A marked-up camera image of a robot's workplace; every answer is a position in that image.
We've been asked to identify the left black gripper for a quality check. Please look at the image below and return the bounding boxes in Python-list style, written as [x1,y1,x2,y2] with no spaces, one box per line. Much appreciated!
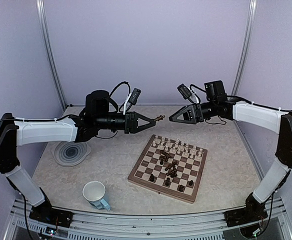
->
[95,111,156,134]

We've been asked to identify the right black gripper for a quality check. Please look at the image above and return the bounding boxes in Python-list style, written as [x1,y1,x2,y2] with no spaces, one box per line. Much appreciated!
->
[169,100,217,124]

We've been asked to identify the dark bishop piece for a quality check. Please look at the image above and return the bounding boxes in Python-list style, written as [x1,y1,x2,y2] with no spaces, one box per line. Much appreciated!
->
[154,115,165,122]

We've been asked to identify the dark rook piece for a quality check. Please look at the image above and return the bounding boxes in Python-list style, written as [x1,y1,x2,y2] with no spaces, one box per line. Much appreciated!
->
[178,185,185,192]

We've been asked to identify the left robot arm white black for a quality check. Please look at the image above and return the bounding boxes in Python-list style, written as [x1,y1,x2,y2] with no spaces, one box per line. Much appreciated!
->
[0,90,156,223]

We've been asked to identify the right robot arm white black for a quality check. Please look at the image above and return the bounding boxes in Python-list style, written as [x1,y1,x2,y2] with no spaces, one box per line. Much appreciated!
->
[169,80,292,226]

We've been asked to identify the pile of dark pieces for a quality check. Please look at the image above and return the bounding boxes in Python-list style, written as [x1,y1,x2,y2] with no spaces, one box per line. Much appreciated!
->
[159,150,177,178]

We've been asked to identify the wooden chess board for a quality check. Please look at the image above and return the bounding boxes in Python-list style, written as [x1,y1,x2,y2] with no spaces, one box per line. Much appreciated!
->
[128,135,208,204]

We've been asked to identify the white knight piece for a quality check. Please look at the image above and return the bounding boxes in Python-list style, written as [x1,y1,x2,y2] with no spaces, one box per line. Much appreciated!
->
[166,139,172,148]

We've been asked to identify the white queen piece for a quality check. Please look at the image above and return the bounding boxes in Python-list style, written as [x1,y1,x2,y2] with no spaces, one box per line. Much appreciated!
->
[180,140,185,148]

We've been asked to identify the white bishop piece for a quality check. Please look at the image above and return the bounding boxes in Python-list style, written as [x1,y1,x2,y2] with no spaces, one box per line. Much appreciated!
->
[175,138,180,148]

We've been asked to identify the white king piece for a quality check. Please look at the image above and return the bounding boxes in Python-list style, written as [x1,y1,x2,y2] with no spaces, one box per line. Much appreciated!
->
[185,143,189,153]

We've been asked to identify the white rook right piece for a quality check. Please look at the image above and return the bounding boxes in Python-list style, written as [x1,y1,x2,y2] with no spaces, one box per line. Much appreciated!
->
[198,148,203,157]

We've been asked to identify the grey silicone round lid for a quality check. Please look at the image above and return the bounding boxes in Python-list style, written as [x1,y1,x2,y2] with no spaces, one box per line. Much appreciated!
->
[51,142,91,167]

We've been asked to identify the light blue mug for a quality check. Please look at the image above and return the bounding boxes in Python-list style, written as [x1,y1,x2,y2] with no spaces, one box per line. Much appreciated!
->
[82,180,111,211]

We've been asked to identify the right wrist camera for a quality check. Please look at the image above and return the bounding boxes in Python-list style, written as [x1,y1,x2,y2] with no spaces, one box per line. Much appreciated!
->
[177,83,201,104]

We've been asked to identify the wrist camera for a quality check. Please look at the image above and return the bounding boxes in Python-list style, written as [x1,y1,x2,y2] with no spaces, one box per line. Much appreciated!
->
[123,88,141,115]
[177,83,201,104]

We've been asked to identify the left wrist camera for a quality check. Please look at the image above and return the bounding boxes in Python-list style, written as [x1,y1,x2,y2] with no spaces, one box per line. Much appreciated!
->
[123,88,141,115]

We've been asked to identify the front aluminium rail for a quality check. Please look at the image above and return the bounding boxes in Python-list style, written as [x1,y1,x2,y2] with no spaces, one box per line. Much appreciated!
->
[3,198,292,240]

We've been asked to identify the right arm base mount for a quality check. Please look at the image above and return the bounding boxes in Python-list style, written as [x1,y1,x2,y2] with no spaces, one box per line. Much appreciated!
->
[224,206,268,227]

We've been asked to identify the right aluminium frame post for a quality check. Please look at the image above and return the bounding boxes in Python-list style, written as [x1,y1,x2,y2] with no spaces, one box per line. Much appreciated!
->
[231,0,258,96]

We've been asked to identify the aluminium frame post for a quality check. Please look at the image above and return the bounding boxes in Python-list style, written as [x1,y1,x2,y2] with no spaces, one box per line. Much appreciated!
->
[231,0,258,96]
[36,0,67,110]

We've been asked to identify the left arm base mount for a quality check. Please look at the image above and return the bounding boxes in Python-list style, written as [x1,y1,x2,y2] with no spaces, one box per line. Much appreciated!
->
[29,206,73,228]

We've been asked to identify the left aluminium frame post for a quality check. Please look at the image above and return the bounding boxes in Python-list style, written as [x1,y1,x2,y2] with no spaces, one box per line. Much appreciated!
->
[36,0,67,110]

